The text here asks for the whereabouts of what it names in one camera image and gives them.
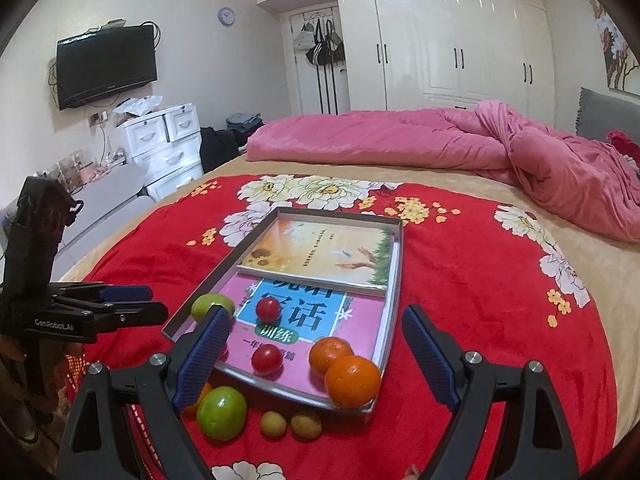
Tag hanging bags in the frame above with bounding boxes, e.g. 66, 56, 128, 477
293, 18, 346, 66

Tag grey headboard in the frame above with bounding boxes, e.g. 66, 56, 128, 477
575, 88, 640, 144

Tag floral wall painting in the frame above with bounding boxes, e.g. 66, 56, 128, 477
589, 0, 639, 96

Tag black wall television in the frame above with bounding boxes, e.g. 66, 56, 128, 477
54, 23, 160, 110

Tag brown kiwi fruit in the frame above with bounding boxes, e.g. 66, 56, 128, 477
291, 411, 322, 440
260, 411, 288, 439

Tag black bag on floor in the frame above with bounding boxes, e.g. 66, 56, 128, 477
200, 127, 248, 174

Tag yellow picture book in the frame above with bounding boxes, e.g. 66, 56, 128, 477
240, 218, 396, 296

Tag grey cardboard box tray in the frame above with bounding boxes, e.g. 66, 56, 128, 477
163, 207, 402, 411

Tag small orange mandarin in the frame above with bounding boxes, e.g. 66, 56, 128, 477
184, 382, 213, 414

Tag green mango fruit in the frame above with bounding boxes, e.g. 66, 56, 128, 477
196, 386, 247, 441

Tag orange tangerine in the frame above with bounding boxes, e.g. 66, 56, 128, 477
308, 337, 354, 377

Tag white wardrobe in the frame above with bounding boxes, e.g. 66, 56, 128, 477
257, 0, 555, 124

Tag large orange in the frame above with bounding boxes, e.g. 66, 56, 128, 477
324, 356, 382, 410

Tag pink quilt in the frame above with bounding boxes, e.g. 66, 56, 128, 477
246, 101, 639, 242

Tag green apple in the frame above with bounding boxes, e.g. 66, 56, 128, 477
191, 292, 235, 322

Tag red cherry tomato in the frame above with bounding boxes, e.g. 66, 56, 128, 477
218, 344, 229, 361
250, 344, 283, 376
255, 296, 282, 324

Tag white low bench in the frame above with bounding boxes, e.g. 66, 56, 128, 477
52, 164, 154, 281

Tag red floral blanket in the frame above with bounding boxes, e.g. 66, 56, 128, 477
80, 174, 617, 479

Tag round wall clock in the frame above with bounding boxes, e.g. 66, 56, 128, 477
217, 6, 236, 27

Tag pink exercise book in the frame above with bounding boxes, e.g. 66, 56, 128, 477
212, 273, 390, 410

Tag white drawer cabinet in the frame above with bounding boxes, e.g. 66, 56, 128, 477
116, 103, 203, 202

